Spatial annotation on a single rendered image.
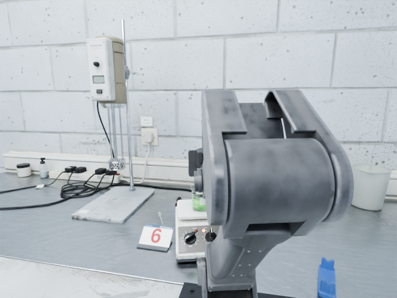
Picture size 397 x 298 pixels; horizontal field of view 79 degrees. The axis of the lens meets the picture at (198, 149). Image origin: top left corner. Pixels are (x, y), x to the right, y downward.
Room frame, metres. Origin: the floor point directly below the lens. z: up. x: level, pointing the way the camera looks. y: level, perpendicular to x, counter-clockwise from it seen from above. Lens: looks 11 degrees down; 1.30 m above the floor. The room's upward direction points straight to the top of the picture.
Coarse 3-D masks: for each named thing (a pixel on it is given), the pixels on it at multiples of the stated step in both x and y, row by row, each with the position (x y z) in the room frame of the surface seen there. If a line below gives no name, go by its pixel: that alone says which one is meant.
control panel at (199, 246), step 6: (180, 228) 0.59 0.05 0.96; (186, 228) 0.60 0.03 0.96; (192, 228) 0.60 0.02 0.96; (198, 228) 0.60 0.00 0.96; (204, 228) 0.60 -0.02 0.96; (210, 228) 0.60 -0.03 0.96; (216, 228) 0.60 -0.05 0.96; (180, 234) 0.58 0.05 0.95; (198, 234) 0.58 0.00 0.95; (204, 234) 0.58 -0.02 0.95; (216, 234) 0.58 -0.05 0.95; (180, 240) 0.57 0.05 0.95; (198, 240) 0.57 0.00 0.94; (204, 240) 0.57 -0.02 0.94; (180, 246) 0.55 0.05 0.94; (186, 246) 0.55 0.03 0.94; (192, 246) 0.55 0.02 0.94; (198, 246) 0.55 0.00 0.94; (204, 246) 0.55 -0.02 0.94; (180, 252) 0.54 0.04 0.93
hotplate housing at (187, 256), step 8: (176, 208) 0.71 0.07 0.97; (176, 216) 0.66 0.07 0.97; (176, 224) 0.61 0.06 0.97; (184, 224) 0.61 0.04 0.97; (192, 224) 0.61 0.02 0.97; (200, 224) 0.61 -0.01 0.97; (208, 224) 0.61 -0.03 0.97; (176, 232) 0.59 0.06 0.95; (176, 240) 0.57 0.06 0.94; (176, 248) 0.55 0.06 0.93; (176, 256) 0.54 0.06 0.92; (184, 256) 0.54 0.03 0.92; (192, 256) 0.54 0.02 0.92; (200, 256) 0.54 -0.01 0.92
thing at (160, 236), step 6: (144, 228) 0.65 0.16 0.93; (150, 228) 0.65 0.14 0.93; (156, 228) 0.64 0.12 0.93; (162, 228) 0.64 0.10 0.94; (144, 234) 0.64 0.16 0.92; (150, 234) 0.63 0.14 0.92; (156, 234) 0.63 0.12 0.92; (162, 234) 0.63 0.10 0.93; (168, 234) 0.63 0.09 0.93; (144, 240) 0.62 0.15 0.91; (150, 240) 0.62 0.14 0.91; (156, 240) 0.62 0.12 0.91; (162, 240) 0.62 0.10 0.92; (168, 240) 0.61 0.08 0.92
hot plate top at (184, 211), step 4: (180, 200) 0.72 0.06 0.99; (184, 200) 0.72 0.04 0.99; (188, 200) 0.72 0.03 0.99; (180, 204) 0.69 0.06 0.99; (184, 204) 0.69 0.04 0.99; (188, 204) 0.69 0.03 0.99; (180, 208) 0.67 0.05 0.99; (184, 208) 0.67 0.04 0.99; (188, 208) 0.67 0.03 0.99; (180, 212) 0.64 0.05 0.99; (184, 212) 0.64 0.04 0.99; (188, 212) 0.64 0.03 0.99; (192, 212) 0.64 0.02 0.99; (204, 212) 0.64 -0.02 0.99; (180, 216) 0.61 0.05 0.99; (184, 216) 0.61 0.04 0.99; (188, 216) 0.61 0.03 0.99; (192, 216) 0.61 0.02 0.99; (196, 216) 0.62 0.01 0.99; (200, 216) 0.62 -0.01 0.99; (204, 216) 0.62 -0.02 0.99
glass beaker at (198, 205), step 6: (192, 186) 0.65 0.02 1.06; (192, 192) 0.65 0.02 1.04; (192, 198) 0.65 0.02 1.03; (198, 198) 0.64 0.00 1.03; (192, 204) 0.65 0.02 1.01; (198, 204) 0.64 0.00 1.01; (204, 204) 0.64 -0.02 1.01; (192, 210) 0.65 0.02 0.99; (198, 210) 0.64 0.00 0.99; (204, 210) 0.64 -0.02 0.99
